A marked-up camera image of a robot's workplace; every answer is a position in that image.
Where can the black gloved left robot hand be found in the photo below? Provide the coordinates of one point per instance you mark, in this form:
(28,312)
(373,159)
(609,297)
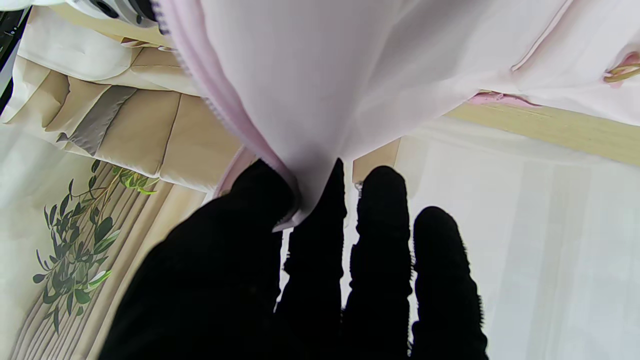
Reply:
(225,280)

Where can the pale pink backpack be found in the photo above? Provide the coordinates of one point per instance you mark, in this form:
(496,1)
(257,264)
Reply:
(325,75)

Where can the beige pleated curtain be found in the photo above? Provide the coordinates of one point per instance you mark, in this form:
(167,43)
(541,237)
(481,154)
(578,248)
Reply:
(145,220)

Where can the tall green leafy plant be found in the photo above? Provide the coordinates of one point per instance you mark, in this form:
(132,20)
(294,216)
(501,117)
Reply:
(75,250)

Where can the beige sofa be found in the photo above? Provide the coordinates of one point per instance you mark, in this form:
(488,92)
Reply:
(140,135)

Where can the grey brown sofa cushion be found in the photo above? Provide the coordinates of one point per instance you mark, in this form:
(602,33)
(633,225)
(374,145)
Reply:
(97,120)

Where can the white sofa cushion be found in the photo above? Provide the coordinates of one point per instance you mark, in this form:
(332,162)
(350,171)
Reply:
(75,50)

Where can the white sheer curtain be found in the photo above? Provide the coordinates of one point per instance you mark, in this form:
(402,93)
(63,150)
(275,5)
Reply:
(550,250)

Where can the black metal frame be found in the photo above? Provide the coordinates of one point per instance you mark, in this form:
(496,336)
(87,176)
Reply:
(10,30)

